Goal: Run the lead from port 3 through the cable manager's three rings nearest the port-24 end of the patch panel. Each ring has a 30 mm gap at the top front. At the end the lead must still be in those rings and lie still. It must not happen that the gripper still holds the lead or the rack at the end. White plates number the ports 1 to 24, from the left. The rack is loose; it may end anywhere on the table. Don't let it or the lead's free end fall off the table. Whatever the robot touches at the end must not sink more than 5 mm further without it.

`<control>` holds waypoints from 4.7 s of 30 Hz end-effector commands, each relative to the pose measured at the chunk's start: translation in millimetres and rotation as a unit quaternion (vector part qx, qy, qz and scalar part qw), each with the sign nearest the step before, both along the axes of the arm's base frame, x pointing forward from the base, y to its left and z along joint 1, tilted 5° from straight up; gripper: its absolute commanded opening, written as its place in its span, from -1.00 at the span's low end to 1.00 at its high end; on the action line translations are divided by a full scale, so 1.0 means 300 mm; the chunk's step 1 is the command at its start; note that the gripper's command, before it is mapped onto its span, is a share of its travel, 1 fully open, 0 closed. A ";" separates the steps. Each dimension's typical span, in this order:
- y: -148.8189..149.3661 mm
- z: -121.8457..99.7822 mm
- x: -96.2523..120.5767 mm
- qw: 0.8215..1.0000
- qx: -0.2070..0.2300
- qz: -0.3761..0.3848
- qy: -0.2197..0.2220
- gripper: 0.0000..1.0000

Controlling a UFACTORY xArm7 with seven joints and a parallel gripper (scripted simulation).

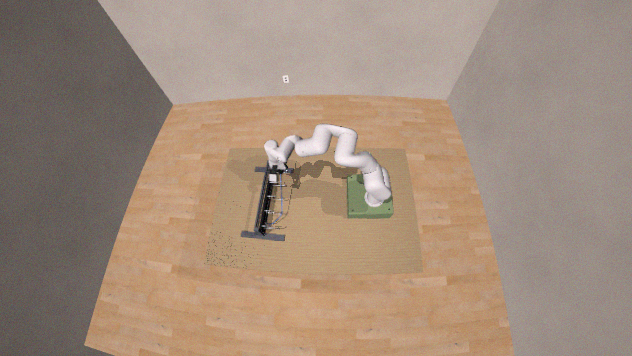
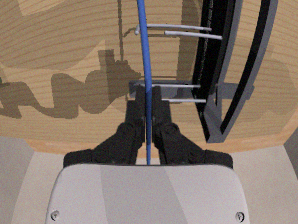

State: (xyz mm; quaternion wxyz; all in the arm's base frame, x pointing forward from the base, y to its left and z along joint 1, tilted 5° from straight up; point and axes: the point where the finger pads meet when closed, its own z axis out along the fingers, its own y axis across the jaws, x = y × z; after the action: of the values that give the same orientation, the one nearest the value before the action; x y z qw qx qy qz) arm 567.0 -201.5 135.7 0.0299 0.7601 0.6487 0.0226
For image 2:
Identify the blue cable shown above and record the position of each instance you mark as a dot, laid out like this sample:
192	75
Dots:
147	74

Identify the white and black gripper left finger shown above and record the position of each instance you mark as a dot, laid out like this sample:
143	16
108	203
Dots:
124	144

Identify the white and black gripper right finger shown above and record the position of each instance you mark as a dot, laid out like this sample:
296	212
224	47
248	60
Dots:
177	148

